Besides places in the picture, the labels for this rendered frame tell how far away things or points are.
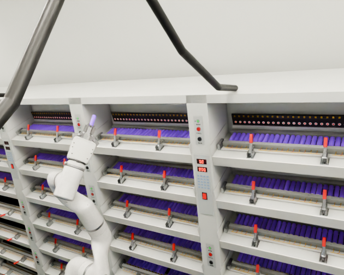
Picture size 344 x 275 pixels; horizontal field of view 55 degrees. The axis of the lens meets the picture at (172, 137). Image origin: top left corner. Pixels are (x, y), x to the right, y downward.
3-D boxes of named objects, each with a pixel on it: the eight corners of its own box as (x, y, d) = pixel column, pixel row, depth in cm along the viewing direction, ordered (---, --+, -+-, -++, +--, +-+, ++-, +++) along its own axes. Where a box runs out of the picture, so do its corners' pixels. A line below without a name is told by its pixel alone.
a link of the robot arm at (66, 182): (73, 170, 145) (88, 173, 140) (61, 199, 141) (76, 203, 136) (59, 163, 138) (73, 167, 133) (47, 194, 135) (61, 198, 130)
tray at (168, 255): (205, 279, 160) (199, 259, 153) (111, 250, 191) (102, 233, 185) (220, 246, 174) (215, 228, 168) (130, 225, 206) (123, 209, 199)
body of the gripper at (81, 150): (63, 160, 141) (72, 137, 145) (86, 168, 145) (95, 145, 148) (65, 159, 135) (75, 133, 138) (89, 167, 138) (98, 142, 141)
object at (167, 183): (197, 204, 149) (191, 180, 142) (99, 187, 180) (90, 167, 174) (214, 177, 163) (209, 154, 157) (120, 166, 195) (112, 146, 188)
